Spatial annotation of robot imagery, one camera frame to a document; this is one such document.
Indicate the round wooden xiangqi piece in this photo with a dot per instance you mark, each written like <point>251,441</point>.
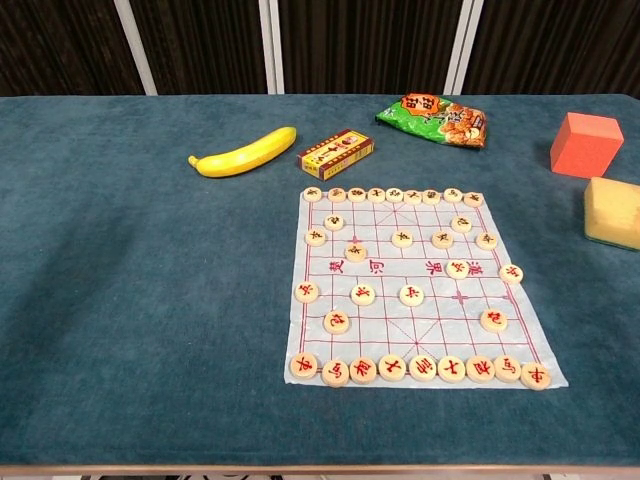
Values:
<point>304,366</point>
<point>461,224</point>
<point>423,369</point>
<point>336,322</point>
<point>312,194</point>
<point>376,194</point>
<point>494,320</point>
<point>457,269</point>
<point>337,195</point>
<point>335,373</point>
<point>394,195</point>
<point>536,376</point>
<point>452,369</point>
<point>508,369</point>
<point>306,292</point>
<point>363,370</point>
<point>402,238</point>
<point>442,239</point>
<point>334,221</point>
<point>431,196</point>
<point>480,370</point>
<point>363,294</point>
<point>511,273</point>
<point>356,194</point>
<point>391,367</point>
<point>413,196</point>
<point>485,240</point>
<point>355,252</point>
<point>453,195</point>
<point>315,237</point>
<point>472,199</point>
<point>411,295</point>

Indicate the yellow red card box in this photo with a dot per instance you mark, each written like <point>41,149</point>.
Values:
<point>335,152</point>

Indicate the yellow banana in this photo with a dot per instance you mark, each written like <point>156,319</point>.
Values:
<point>240,160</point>

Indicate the plastic xiangqi board sheet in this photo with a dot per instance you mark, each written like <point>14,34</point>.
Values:
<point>400,340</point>

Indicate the green snack bag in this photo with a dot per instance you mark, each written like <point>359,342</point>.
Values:
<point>430,122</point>

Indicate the blue felt table cloth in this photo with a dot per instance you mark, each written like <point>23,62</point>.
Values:
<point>150,300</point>

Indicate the dark partition panel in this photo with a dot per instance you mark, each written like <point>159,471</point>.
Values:
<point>560,45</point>
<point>200,45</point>
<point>370,45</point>
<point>60,45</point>

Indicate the orange foam cube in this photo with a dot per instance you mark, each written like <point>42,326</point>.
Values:
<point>585,150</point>

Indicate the yellow sponge block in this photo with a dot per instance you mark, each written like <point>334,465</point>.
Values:
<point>615,215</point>

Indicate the white partition post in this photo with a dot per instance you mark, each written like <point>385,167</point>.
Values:
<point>271,45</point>
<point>135,45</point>
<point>463,45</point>

